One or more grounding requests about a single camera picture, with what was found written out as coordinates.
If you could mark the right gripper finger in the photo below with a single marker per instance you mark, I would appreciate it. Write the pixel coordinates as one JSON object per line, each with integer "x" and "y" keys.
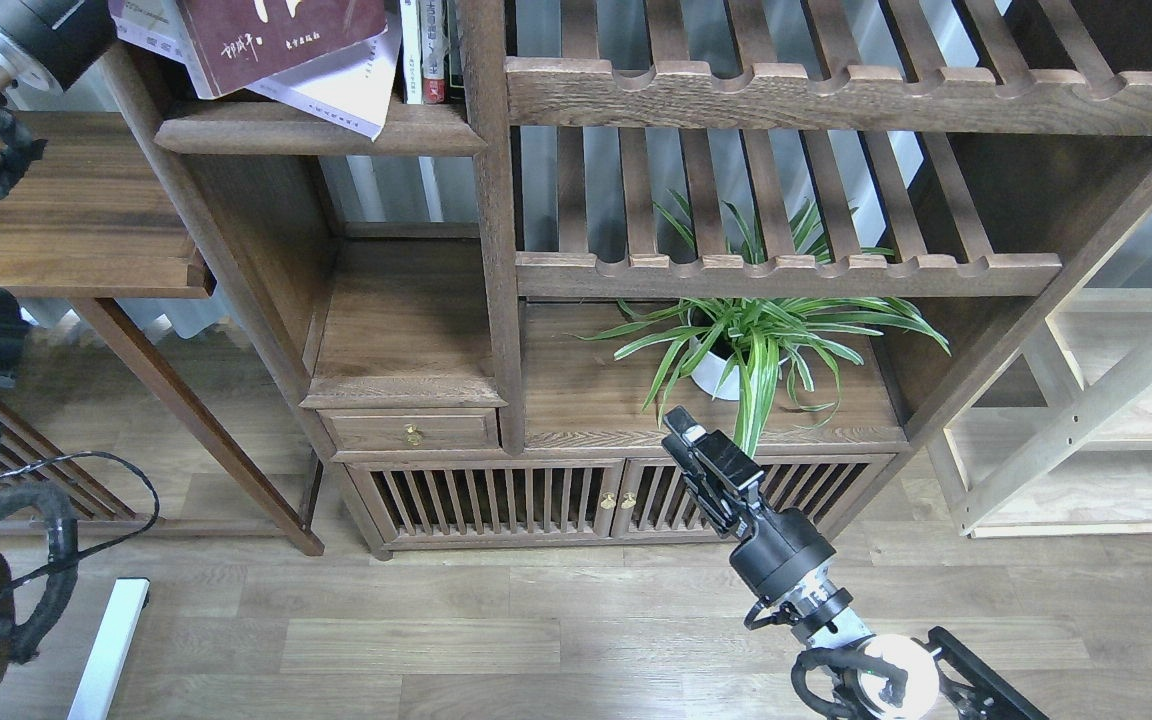
{"x": 684, "y": 433}

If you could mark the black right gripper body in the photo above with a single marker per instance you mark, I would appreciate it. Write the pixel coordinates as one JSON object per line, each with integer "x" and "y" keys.
{"x": 723, "y": 482}

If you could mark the pale lavender paperback book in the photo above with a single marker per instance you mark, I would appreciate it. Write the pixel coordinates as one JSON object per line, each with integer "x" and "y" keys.
{"x": 351, "y": 87}

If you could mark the dark maroon large book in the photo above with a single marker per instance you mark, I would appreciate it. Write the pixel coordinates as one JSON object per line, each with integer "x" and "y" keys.
{"x": 231, "y": 44}

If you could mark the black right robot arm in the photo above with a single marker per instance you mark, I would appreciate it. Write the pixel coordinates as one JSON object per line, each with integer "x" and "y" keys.
{"x": 844, "y": 671}

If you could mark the light wooden shelf unit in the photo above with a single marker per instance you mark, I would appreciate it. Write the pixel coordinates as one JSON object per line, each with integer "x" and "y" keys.
{"x": 1080, "y": 464}

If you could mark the white plant pot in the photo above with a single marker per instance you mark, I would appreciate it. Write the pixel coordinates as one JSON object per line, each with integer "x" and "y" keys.
{"x": 714, "y": 376}

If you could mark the green spider plant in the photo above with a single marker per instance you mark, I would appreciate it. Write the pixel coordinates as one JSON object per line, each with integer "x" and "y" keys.
{"x": 763, "y": 344}

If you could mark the dark wooden bookshelf cabinet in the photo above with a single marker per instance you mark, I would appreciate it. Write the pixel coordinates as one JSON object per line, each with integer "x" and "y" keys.
{"x": 976, "y": 160}

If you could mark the dark upright book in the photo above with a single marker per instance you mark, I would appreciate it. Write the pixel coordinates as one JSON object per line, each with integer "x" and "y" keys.
{"x": 454, "y": 73}

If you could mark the red white upright book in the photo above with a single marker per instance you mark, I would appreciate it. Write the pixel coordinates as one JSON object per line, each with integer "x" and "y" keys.
{"x": 434, "y": 51}

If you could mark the dark wooden side table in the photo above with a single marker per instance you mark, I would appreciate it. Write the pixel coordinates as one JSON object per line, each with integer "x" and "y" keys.
{"x": 91, "y": 224}

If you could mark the white metal stand leg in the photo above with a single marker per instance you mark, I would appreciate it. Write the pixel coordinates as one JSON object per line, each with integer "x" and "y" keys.
{"x": 104, "y": 667}

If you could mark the dark slatted wooden rack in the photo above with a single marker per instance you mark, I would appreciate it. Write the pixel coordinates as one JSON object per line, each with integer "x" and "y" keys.
{"x": 28, "y": 458}

